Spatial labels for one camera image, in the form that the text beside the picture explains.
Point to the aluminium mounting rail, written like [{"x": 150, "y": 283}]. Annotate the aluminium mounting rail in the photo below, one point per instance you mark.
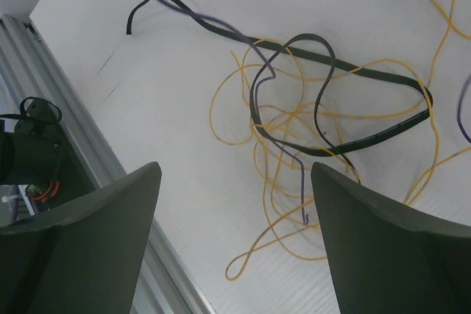
[{"x": 28, "y": 68}]

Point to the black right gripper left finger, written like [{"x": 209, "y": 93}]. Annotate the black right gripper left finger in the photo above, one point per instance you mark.
[{"x": 84, "y": 256}]

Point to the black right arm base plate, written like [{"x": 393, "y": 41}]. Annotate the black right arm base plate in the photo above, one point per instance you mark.
[{"x": 36, "y": 153}]

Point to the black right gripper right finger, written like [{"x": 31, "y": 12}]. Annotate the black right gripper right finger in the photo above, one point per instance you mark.
[{"x": 386, "y": 257}]

